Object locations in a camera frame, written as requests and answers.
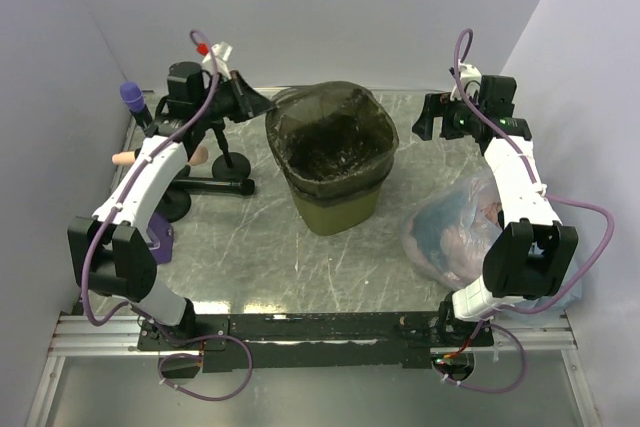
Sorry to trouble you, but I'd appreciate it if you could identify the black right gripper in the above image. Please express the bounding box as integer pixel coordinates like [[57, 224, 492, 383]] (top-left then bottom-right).
[[412, 90, 485, 141]]

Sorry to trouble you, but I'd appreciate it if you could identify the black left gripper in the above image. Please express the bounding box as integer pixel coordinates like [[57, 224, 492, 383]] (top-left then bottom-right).
[[195, 71, 275, 125]]

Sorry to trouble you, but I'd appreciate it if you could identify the grey translucent trash bag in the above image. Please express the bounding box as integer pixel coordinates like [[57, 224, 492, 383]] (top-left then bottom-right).
[[265, 81, 399, 200]]

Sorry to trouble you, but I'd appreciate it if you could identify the translucent bag with clothes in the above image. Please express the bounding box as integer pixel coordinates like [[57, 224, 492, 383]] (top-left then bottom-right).
[[401, 168, 582, 317]]

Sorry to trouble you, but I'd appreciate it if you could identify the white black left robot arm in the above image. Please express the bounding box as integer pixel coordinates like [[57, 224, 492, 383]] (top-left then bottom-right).
[[67, 61, 273, 349]]

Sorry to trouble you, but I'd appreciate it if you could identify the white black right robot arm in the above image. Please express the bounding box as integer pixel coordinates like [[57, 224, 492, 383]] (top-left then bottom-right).
[[402, 64, 578, 346]]

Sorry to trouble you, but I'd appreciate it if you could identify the olive green mesh trash bin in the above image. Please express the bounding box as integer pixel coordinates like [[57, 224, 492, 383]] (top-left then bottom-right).
[[290, 181, 383, 236]]

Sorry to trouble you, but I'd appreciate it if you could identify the purple microphone on stand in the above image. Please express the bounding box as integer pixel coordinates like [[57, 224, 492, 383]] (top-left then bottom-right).
[[119, 81, 153, 131]]

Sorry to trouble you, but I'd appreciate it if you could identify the purple box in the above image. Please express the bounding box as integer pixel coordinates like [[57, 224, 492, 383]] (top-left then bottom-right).
[[147, 212, 174, 265]]

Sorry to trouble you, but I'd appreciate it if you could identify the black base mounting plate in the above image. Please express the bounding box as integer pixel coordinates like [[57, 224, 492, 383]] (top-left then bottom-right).
[[137, 311, 494, 373]]

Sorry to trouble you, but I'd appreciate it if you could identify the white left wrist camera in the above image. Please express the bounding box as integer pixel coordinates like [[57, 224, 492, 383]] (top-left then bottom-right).
[[197, 42, 233, 79]]

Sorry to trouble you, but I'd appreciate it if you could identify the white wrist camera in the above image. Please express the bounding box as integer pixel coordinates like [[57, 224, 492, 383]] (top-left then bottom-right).
[[450, 62, 482, 102], [197, 42, 233, 79]]

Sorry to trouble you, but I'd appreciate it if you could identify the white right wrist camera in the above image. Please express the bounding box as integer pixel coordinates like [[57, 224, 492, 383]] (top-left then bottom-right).
[[450, 62, 482, 102]]

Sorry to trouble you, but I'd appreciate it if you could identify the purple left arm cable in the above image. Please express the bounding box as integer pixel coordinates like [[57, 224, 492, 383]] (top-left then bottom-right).
[[79, 29, 221, 329]]

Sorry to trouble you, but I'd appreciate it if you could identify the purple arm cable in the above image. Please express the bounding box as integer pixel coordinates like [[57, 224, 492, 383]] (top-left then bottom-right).
[[79, 29, 221, 329], [452, 29, 616, 343]]

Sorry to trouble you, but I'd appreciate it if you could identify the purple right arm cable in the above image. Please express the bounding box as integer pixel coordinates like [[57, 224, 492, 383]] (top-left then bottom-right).
[[452, 29, 616, 343]]

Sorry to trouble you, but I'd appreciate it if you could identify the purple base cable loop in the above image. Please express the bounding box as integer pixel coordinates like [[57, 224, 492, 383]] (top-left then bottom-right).
[[157, 335, 252, 402]]

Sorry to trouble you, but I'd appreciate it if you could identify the aluminium rail frame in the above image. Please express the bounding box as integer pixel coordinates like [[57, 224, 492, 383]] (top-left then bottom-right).
[[28, 316, 602, 426]]

